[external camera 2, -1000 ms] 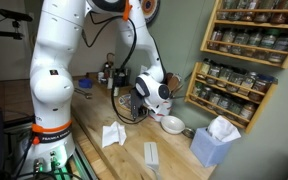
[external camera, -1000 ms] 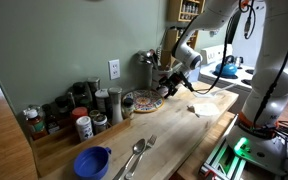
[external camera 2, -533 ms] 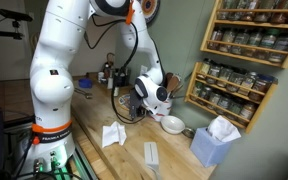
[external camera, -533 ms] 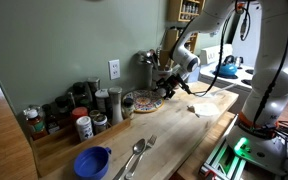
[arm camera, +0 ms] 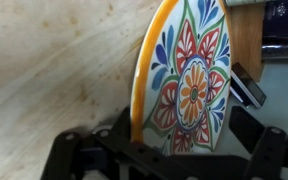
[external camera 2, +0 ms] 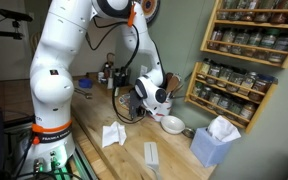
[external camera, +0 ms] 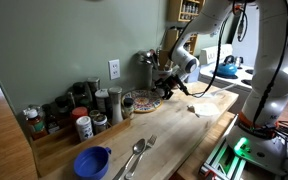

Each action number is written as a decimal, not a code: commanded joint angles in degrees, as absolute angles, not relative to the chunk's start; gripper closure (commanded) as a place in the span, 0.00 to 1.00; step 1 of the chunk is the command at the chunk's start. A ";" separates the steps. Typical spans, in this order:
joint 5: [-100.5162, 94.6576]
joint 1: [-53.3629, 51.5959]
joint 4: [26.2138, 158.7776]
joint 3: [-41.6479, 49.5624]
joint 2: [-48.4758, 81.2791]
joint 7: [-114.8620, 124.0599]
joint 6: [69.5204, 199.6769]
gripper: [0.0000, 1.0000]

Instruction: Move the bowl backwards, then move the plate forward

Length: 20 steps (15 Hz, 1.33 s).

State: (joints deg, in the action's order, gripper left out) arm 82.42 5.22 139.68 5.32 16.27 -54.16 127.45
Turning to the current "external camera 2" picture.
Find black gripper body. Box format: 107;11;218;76
129;89;144;112

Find white ceramic bowl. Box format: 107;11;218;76
160;115;186;135

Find white crock with red fish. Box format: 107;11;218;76
149;99;174;123

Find tall clear grinder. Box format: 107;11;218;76
107;77;115;90

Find red sauce bottle white cap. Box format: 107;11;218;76
103;62;112;79

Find wooden spoon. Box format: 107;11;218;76
165;75;182;98

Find white labelled shaker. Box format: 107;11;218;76
97;71;106;84

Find small metal cup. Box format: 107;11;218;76
182;127;196;139

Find metal spoon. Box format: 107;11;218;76
73;87;94;100

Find blue plastic measuring cup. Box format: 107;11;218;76
78;77;94;89

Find glass spice jar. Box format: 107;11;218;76
198;85;213;105
238;71;259;97
216;66;234;88
191;81;205;101
219;29;237;53
244;29;263;58
217;0;233;20
207;28;222;51
271;0;288;24
225;98;245;121
206;64;222;84
240;0;257;22
238;102;258;126
269;33;288;64
254;0;274;23
197;58;212;80
216;94;233;116
231;30;251;56
206;90;223;111
226;69;247;93

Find wooden spice rack two shelves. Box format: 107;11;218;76
184;61;279;135

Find pale blue tissue box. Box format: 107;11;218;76
189;127;232;168

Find white tissue sheet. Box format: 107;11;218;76
207;115;242;143

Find wooden spice rack three shelves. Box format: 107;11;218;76
200;0;288;69

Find blue lid spice jar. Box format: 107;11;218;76
248;74;275;102

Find green lid spice jar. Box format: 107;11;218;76
256;29;280;60

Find white wall outlet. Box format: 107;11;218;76
139;64;149;78

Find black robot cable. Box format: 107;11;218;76
85;16;148;125

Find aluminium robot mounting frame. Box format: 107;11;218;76
68;139;100;180

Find decorative wall plate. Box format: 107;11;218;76
140;0;161;24

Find black camera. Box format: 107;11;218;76
0;8;34;23

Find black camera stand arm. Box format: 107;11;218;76
0;29;23;40

